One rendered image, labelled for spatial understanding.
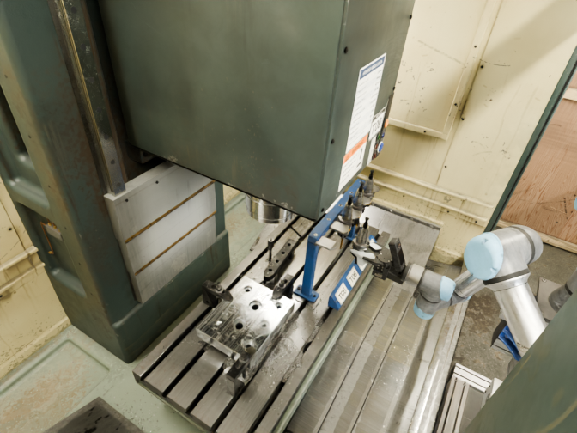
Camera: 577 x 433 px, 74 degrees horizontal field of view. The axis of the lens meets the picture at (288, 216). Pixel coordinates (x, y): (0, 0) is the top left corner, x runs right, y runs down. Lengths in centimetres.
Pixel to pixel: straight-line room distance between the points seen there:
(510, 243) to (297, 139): 63
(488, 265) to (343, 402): 77
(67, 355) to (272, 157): 140
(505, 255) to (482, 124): 91
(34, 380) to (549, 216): 371
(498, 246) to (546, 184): 267
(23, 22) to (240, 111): 50
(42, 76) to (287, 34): 61
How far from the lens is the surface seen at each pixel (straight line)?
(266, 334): 139
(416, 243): 215
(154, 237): 149
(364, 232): 136
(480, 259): 115
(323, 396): 157
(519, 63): 184
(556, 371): 53
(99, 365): 192
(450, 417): 229
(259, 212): 109
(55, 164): 120
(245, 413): 136
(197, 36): 94
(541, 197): 383
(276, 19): 81
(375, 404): 162
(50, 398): 192
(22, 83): 112
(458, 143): 197
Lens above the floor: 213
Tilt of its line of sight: 38 degrees down
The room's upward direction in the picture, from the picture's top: 4 degrees clockwise
